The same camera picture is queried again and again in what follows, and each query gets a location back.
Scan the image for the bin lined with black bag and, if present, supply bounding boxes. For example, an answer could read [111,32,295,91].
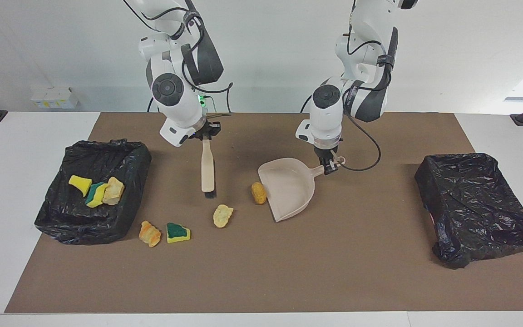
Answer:
[34,139,152,246]
[414,153,523,269]

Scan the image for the brown table mat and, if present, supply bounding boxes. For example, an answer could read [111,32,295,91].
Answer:
[5,112,523,314]

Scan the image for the small yellow sponge wedge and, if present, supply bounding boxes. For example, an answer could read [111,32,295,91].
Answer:
[68,175,93,197]

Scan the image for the green and yellow sponge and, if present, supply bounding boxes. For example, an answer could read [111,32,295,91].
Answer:
[166,223,191,244]

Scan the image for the pale bread chunk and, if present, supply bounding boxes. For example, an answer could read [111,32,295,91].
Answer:
[102,176,125,206]

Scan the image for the brown nugget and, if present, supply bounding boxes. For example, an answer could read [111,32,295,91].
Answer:
[251,182,267,205]

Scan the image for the beige brush with black bristles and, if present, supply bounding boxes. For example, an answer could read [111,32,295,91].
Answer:
[201,136,217,199]

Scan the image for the round pale cracker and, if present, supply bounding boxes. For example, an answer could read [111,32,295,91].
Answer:
[212,204,234,228]

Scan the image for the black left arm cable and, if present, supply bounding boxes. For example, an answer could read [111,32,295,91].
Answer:
[334,0,400,172]

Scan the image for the orange striped croissant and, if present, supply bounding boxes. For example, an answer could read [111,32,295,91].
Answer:
[138,221,162,248]

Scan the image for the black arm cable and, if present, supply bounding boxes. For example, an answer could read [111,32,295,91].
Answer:
[123,0,234,119]
[334,0,400,172]

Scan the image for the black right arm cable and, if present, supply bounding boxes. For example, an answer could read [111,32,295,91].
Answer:
[123,0,234,119]

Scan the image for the white wall boxes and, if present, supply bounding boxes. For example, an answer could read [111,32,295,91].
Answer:
[30,86,80,109]

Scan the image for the notched yellow sponge piece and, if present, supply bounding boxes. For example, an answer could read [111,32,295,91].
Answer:
[84,182,109,208]

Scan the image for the beige plastic dustpan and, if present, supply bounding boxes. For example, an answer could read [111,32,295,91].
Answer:
[257,156,346,223]

